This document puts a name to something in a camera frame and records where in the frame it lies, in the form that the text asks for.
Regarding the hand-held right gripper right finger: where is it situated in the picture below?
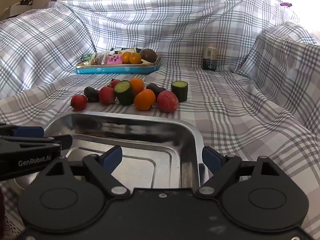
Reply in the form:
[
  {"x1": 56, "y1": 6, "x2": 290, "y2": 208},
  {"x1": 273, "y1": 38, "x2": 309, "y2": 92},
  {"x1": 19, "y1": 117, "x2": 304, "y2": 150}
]
[{"x1": 196, "y1": 146, "x2": 288, "y2": 197}]

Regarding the grey plaid blanket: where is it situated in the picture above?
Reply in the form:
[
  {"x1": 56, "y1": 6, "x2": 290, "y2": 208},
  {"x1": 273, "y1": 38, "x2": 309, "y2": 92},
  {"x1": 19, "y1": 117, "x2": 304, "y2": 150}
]
[{"x1": 0, "y1": 0, "x2": 320, "y2": 240}]

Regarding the dark green jar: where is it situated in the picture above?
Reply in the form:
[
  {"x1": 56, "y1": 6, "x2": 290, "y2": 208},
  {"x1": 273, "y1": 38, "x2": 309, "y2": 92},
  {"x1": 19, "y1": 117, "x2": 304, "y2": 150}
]
[{"x1": 202, "y1": 46, "x2": 219, "y2": 71}]

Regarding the dark purple fruit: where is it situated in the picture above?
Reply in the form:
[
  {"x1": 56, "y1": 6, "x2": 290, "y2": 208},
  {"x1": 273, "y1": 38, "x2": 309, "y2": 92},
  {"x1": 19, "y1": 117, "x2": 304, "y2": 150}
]
[
  {"x1": 146, "y1": 83, "x2": 166, "y2": 101},
  {"x1": 84, "y1": 86, "x2": 100, "y2": 103}
]

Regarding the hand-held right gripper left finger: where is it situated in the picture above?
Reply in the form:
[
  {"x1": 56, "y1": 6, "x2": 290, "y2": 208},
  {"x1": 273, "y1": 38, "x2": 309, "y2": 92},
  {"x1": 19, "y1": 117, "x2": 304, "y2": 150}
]
[{"x1": 37, "y1": 145, "x2": 130, "y2": 197}]

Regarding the orange tangerine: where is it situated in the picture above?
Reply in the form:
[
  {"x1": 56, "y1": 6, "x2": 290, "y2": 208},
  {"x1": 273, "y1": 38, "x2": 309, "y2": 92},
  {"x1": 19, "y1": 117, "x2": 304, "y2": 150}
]
[
  {"x1": 134, "y1": 89, "x2": 156, "y2": 111},
  {"x1": 129, "y1": 77, "x2": 145, "y2": 96}
]

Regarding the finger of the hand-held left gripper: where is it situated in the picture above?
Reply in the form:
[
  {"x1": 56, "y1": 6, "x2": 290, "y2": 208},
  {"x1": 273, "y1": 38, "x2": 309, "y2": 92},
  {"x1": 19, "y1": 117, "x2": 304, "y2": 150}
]
[
  {"x1": 0, "y1": 123, "x2": 45, "y2": 138},
  {"x1": 0, "y1": 134, "x2": 73, "y2": 153}
]

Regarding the dark red cloth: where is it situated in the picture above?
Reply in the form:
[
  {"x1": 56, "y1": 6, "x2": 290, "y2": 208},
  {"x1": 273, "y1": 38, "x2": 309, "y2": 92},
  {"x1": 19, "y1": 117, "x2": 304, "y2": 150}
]
[{"x1": 0, "y1": 187, "x2": 6, "y2": 233}]

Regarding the cardboard box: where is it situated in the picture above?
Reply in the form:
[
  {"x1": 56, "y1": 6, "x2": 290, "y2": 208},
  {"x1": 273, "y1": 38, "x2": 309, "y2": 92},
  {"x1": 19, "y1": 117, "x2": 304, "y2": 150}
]
[{"x1": 0, "y1": 0, "x2": 34, "y2": 20}]

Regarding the clear nut snack packet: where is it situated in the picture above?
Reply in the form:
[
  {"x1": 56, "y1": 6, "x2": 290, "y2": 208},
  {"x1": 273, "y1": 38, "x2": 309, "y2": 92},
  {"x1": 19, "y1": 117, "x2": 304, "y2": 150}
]
[{"x1": 88, "y1": 52, "x2": 107, "y2": 65}]

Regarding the pink snack packet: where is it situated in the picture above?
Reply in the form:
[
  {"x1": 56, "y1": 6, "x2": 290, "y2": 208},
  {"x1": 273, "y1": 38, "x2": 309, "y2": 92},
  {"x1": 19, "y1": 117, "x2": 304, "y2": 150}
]
[{"x1": 105, "y1": 54, "x2": 123, "y2": 65}]

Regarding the blue snowflake tin tray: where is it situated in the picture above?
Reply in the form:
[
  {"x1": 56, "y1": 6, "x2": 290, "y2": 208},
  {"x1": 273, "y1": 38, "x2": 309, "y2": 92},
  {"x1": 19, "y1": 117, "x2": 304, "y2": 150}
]
[{"x1": 75, "y1": 54, "x2": 161, "y2": 75}]

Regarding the cucumber piece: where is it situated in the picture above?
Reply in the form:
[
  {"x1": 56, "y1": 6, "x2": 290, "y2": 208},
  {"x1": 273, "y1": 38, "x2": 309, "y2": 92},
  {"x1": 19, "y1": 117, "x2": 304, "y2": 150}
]
[
  {"x1": 171, "y1": 80, "x2": 189, "y2": 102},
  {"x1": 114, "y1": 80, "x2": 136, "y2": 106}
]

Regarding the red radish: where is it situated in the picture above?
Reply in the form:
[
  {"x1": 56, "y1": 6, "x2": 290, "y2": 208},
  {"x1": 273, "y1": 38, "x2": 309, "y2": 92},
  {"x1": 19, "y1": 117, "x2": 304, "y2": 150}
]
[
  {"x1": 98, "y1": 86, "x2": 116, "y2": 105},
  {"x1": 157, "y1": 91, "x2": 179, "y2": 113}
]

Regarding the round brown fruit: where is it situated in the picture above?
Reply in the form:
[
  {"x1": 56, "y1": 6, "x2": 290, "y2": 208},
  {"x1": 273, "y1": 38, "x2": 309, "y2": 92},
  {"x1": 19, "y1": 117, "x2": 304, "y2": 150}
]
[{"x1": 139, "y1": 48, "x2": 157, "y2": 63}]

